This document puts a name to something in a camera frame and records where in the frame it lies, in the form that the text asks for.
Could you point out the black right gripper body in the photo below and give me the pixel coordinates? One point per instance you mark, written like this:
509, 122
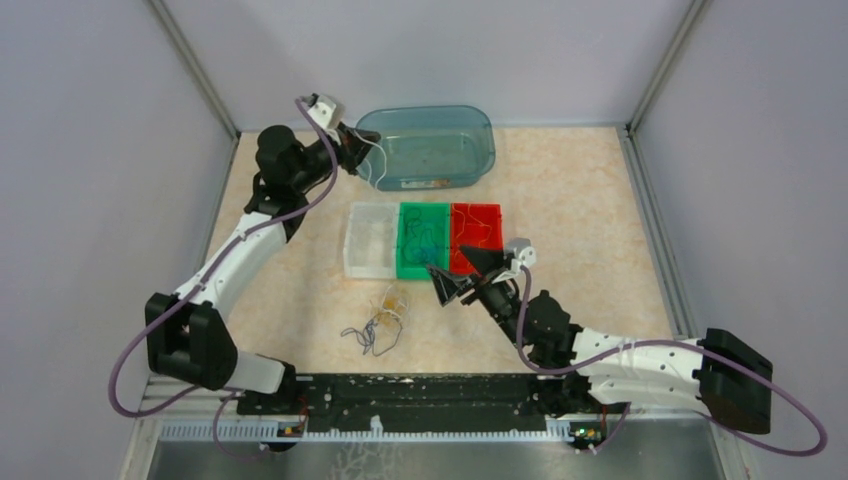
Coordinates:
502, 302

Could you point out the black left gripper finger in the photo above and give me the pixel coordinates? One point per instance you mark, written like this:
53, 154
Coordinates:
357, 162
362, 139

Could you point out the green plastic bin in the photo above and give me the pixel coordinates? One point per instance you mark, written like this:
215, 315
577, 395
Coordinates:
423, 238

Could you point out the aluminium frame rail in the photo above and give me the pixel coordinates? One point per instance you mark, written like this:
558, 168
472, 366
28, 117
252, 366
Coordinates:
203, 85
732, 457

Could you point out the red plastic bin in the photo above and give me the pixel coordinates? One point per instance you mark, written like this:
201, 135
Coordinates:
474, 224

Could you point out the aluminium frame rail right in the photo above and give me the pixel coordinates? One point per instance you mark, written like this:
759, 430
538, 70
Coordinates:
732, 457

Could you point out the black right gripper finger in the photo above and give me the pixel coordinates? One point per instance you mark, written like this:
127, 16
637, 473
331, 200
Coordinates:
486, 262
448, 286

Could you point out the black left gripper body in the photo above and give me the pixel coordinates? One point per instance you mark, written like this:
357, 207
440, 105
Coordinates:
344, 150

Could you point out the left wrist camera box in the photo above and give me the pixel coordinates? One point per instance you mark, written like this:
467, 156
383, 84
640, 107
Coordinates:
324, 111

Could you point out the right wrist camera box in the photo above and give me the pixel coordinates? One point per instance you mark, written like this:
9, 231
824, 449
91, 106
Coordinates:
519, 254

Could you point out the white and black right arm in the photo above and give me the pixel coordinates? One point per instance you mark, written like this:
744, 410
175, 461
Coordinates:
717, 375

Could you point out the aluminium frame rail left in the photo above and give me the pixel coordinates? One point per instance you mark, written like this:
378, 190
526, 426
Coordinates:
203, 85

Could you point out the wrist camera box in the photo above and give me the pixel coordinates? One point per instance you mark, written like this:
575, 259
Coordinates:
519, 254
324, 111

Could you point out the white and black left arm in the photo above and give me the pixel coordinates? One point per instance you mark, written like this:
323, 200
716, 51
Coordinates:
188, 339

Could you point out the white plastic bin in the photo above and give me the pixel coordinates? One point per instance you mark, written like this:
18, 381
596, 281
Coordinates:
369, 248

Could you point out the teal transparent plastic tub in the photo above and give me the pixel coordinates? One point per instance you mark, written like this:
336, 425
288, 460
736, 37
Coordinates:
430, 147

